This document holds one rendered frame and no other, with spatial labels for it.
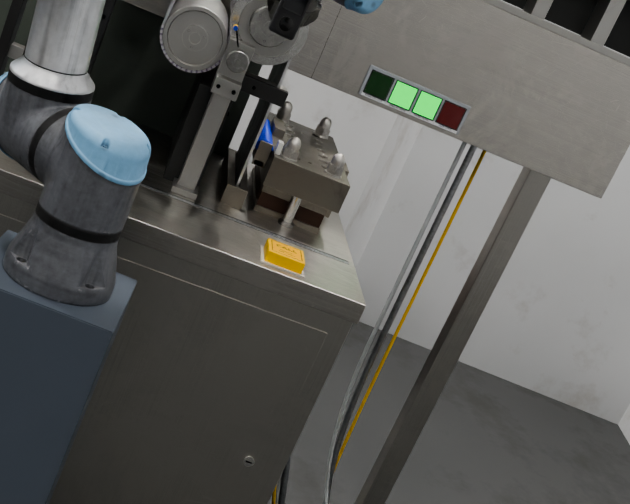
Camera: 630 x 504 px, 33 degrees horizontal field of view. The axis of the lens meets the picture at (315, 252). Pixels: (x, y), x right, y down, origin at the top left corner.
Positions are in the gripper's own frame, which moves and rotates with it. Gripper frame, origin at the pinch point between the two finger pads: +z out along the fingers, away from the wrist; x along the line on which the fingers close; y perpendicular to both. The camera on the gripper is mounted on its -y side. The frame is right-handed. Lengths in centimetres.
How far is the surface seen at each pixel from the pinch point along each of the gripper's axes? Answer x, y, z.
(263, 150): -6.4, -15.1, 19.1
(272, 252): -11.4, -40.5, 4.4
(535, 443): -166, 3, 199
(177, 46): 16.1, -5.8, 10.7
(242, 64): 4.3, -9.2, 1.9
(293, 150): -11.4, -14.9, 14.8
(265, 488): -28, -74, 33
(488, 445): -141, -8, 186
